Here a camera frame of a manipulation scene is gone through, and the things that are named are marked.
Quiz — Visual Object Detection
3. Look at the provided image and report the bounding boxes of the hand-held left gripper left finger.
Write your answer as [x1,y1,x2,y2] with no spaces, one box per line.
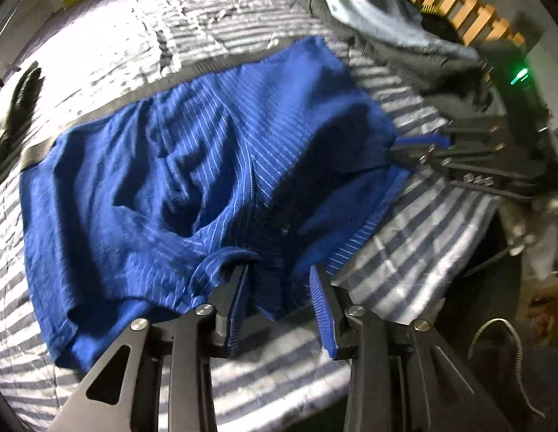
[49,263,249,432]

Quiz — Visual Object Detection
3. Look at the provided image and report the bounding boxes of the light blue cloth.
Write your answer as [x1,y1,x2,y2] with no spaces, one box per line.
[256,0,481,61]

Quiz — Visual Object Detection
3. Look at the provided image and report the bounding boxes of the grey garment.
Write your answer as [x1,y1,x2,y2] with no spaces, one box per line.
[301,0,493,102]

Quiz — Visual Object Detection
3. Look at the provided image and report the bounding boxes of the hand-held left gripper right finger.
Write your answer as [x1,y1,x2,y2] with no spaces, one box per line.
[309,265,516,432]

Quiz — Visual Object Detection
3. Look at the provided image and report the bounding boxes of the grey white striped bedsheet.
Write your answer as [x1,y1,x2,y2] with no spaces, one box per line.
[0,0,509,432]

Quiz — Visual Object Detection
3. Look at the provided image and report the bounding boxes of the wooden slatted headboard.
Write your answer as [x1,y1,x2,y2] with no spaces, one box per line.
[351,0,527,48]

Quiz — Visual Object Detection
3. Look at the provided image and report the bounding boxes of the dark cloth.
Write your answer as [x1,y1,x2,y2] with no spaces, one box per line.
[0,60,42,156]

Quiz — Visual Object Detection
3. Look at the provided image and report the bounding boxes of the black cloth with yellow trim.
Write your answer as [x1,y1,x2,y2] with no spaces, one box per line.
[416,4,464,48]

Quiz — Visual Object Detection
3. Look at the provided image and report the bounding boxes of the beige cloth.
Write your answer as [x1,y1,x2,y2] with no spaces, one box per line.
[499,186,558,282]

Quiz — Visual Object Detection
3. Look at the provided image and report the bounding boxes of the blue striped boxer shorts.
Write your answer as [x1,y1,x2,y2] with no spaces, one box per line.
[19,36,424,373]

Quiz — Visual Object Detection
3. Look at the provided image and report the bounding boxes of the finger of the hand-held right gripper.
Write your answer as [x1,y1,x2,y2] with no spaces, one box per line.
[391,125,505,154]
[391,149,547,201]

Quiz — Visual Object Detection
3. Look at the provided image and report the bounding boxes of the grey ribbed strap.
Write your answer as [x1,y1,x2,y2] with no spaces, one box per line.
[467,319,546,418]

